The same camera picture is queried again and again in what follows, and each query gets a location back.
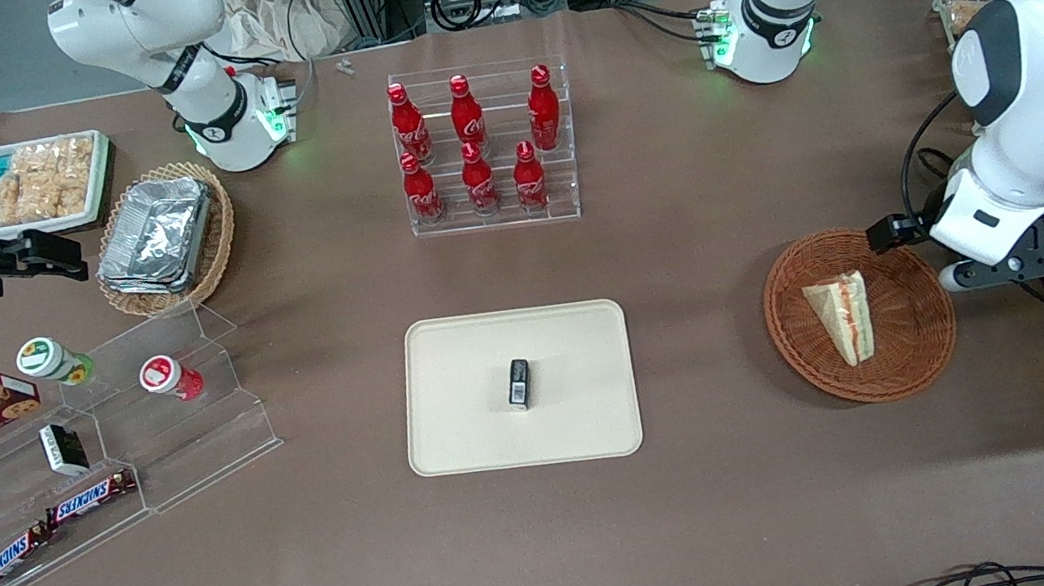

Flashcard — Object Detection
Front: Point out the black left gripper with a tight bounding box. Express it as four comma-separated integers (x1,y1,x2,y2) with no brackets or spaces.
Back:
864,210,928,254

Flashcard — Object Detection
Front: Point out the triangular sandwich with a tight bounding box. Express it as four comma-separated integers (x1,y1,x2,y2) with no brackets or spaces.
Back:
799,268,879,374

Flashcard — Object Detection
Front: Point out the white rectangular snack tray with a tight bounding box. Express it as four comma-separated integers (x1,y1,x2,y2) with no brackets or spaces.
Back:
0,127,122,243

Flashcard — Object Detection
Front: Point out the brown round wicker basket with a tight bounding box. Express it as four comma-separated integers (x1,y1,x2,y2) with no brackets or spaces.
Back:
754,214,967,418

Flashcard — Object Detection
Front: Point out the oval light wicker basket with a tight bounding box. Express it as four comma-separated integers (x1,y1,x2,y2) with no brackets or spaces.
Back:
82,154,248,325

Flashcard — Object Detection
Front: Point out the beige rectangular tray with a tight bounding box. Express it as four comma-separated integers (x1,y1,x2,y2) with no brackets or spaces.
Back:
390,294,647,485

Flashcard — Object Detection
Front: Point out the bag of rice crackers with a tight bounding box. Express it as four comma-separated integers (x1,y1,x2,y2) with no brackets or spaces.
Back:
6,134,101,195
0,164,91,229

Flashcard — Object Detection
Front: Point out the stack of foil trays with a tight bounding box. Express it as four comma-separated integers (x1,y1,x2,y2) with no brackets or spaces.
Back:
85,171,226,305

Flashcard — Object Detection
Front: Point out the green lid cup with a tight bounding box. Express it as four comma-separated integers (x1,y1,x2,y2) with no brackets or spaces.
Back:
13,329,99,394

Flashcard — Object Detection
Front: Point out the red lid cup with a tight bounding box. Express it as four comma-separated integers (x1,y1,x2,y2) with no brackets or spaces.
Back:
136,348,208,408

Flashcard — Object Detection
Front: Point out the small black white box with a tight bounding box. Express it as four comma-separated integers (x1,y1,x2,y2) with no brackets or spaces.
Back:
36,418,92,481

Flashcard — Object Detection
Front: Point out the clear bag of fried snacks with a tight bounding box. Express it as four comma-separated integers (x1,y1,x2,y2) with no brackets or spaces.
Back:
943,0,995,40

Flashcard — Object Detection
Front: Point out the clear acrylic stepped shelf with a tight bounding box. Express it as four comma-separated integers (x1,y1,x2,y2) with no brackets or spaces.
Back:
0,291,301,586

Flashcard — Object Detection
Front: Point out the Snickers chocolate bar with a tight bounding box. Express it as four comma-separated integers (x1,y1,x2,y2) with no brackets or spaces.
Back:
0,519,60,586
39,468,142,529

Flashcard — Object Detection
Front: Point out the beige cloth bag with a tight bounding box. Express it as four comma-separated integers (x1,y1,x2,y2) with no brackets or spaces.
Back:
219,0,372,72

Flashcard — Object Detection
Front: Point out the clear acrylic bottle rack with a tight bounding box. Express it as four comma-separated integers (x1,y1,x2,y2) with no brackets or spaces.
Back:
384,51,587,243

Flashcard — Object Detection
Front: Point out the red cola bottle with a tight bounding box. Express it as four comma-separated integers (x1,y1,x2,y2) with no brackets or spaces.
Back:
457,139,503,218
398,148,448,227
508,137,554,216
522,62,567,154
386,79,437,170
445,72,491,157

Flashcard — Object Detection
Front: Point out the small black packet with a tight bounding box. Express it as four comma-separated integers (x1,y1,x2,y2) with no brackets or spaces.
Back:
503,357,537,414

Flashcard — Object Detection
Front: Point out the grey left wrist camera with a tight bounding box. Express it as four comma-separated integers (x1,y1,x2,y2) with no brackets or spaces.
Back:
936,247,1044,295

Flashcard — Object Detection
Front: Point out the coiled black cable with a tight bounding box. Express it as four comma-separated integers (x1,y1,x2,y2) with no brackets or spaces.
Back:
427,0,489,35

